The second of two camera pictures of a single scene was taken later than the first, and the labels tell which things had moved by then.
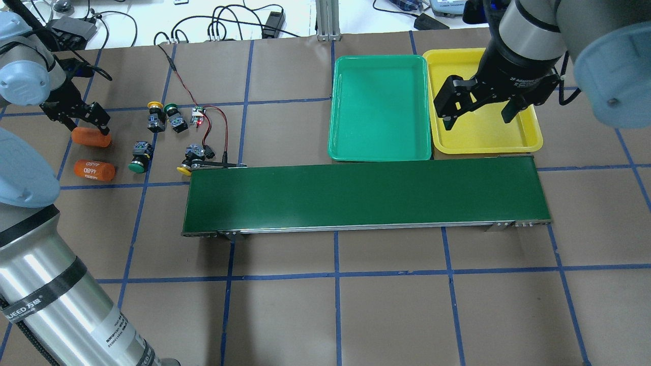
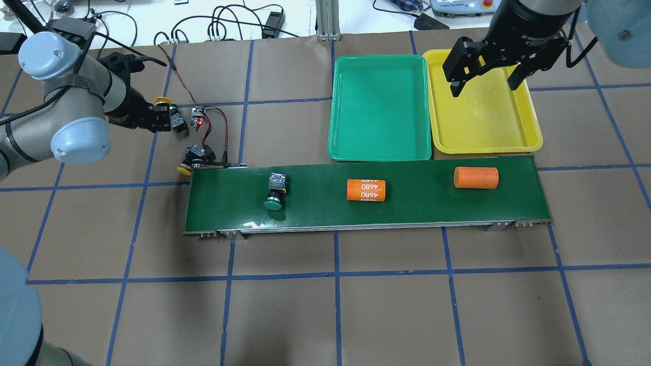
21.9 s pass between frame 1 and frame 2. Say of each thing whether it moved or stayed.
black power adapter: stayed
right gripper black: moved
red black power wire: stayed
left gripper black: moved
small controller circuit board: stayed
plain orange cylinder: moved
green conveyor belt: stayed
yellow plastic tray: stayed
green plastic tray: stayed
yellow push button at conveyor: stayed
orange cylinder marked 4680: moved
